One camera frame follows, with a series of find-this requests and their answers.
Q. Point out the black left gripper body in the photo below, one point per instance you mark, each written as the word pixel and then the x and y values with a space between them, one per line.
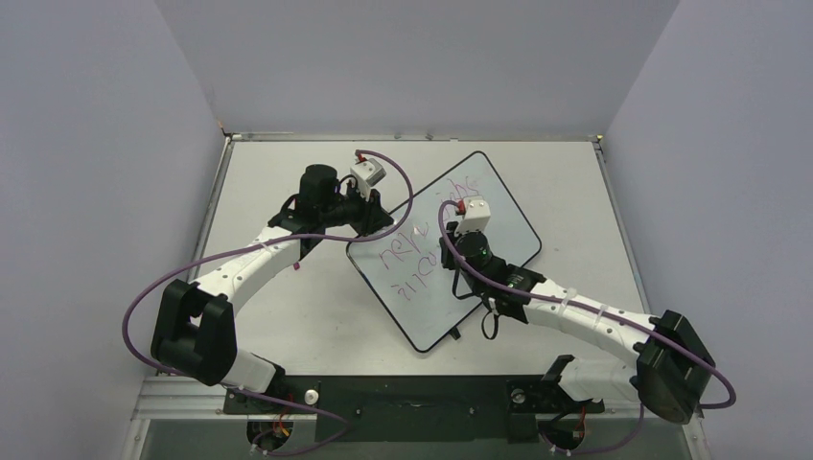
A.
pixel 350 208

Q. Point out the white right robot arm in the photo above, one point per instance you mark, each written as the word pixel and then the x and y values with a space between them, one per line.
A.
pixel 660 361

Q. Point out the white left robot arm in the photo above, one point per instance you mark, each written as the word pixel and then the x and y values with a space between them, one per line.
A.
pixel 195 331

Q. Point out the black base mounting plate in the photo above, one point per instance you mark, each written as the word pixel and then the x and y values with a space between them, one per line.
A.
pixel 514 430

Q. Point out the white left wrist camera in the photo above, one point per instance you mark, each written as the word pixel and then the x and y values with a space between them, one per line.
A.
pixel 366 174

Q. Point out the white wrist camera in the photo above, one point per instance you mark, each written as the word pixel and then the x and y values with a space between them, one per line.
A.
pixel 366 174
pixel 475 214

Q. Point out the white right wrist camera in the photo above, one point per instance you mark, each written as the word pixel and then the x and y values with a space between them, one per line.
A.
pixel 475 214

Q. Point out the aluminium front rail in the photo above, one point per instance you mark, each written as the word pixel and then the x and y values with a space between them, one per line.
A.
pixel 190 397

